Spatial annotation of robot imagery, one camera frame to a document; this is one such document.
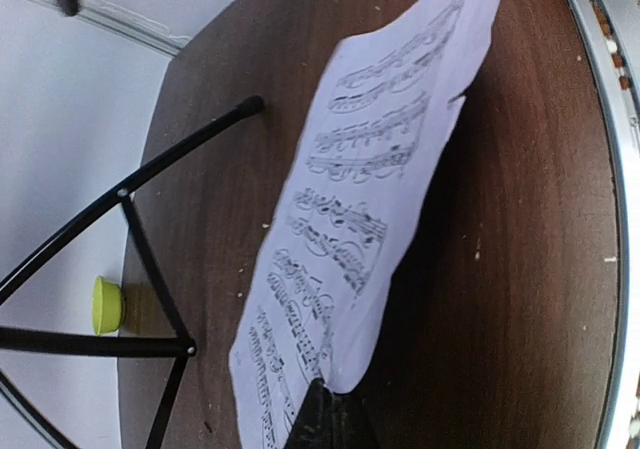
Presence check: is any right aluminium corner post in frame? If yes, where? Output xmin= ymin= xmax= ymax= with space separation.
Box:
xmin=26 ymin=0 xmax=191 ymax=57

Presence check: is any green plastic bowl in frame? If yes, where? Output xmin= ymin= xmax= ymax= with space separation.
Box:
xmin=92 ymin=276 xmax=125 ymax=336

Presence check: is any white sheet music paper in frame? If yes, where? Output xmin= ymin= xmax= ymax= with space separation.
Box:
xmin=229 ymin=0 xmax=500 ymax=448

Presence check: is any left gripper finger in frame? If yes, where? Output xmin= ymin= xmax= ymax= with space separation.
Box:
xmin=284 ymin=378 xmax=380 ymax=449

